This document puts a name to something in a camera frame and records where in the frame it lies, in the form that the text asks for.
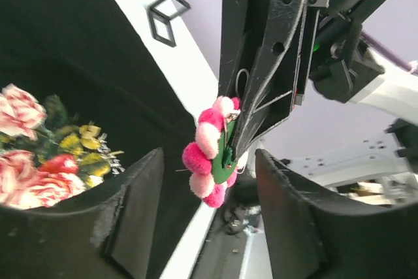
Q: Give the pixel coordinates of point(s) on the black floral print t-shirt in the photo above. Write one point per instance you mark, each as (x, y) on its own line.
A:
(87, 53)

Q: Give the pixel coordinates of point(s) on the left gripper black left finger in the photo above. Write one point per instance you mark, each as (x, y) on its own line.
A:
(105, 232)

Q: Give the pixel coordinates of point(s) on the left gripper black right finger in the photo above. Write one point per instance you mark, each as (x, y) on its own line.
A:
(312, 232)

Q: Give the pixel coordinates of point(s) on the small black frame stand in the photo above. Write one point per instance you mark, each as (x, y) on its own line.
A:
(156, 15)

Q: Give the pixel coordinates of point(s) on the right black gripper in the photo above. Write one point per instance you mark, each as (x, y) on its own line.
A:
(266, 53)

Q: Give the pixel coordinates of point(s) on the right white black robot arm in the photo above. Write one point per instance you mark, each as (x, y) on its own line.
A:
(349, 66)

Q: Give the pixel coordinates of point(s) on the pink flower brooch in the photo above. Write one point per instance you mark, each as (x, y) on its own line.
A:
(209, 157)

